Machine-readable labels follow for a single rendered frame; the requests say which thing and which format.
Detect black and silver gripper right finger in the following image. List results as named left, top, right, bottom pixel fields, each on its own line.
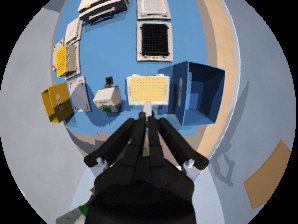
left=147, top=102, right=209, bottom=188

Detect beige rectangular plate nest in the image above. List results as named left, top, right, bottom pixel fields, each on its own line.
left=137, top=21, right=173, bottom=62

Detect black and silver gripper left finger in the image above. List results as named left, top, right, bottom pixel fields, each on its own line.
left=84, top=102, right=148, bottom=187

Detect blue open-top bin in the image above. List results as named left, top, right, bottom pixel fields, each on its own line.
left=173, top=61, right=226, bottom=127

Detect blue bench mat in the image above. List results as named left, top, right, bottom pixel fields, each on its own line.
left=54, top=0, right=207, bottom=136

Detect yellow bin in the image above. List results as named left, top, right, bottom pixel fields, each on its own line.
left=41, top=82, right=74, bottom=123

